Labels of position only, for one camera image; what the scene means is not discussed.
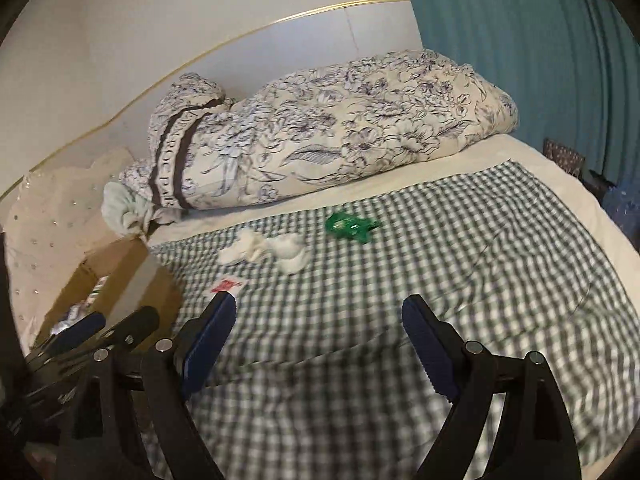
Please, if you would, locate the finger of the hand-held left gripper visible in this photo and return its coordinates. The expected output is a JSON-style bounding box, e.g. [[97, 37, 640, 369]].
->
[[25, 311, 107, 363], [97, 306, 161, 351]]

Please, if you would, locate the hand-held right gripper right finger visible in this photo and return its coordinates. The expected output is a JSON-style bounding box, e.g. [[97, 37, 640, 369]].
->
[[401, 294, 583, 480]]

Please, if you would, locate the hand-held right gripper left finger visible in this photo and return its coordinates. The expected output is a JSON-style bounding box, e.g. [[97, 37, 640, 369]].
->
[[55, 291, 237, 480]]

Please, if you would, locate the brown cardboard box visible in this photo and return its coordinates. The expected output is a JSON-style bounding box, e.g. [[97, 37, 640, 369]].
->
[[32, 235, 183, 356]]

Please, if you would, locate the blue tissue pack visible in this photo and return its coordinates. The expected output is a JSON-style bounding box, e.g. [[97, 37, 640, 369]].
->
[[210, 277, 246, 296]]

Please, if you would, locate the green checkered blanket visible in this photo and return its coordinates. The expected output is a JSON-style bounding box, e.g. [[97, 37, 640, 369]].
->
[[137, 160, 626, 480]]

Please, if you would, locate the crumpled white tissue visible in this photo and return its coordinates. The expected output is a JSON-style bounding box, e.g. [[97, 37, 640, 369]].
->
[[217, 227, 307, 275]]

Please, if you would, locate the white sequined cloth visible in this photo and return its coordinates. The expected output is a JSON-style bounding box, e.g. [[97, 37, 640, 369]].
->
[[7, 147, 133, 341]]

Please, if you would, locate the pale green cloth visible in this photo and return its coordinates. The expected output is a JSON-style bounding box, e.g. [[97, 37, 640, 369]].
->
[[102, 182, 181, 238]]

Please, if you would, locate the green shiny ornament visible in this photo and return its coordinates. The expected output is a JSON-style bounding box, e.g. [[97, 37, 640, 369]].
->
[[325, 211, 382, 244]]

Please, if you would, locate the dark patterned box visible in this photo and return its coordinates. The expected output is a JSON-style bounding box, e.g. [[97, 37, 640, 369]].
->
[[542, 137, 587, 178]]

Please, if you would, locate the blue plastic item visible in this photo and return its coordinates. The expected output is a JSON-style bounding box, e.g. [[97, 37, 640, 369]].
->
[[600, 180, 640, 241]]

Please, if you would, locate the floral print duvet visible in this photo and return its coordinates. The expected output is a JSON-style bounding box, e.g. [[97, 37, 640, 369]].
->
[[120, 49, 518, 211]]

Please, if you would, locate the white headboard with gold trim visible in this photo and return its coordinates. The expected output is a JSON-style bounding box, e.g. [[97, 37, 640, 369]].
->
[[0, 0, 423, 201]]

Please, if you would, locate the teal curtain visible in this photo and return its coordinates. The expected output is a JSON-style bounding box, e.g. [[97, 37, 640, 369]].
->
[[395, 0, 640, 201]]

